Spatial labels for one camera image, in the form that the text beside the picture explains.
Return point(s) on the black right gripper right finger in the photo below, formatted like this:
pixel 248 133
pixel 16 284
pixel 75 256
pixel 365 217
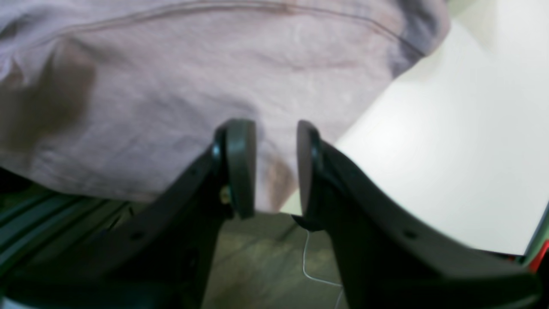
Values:
pixel 389 259

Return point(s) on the pink t-shirt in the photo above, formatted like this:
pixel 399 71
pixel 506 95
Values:
pixel 115 98

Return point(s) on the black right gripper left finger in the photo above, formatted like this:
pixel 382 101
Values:
pixel 161 258

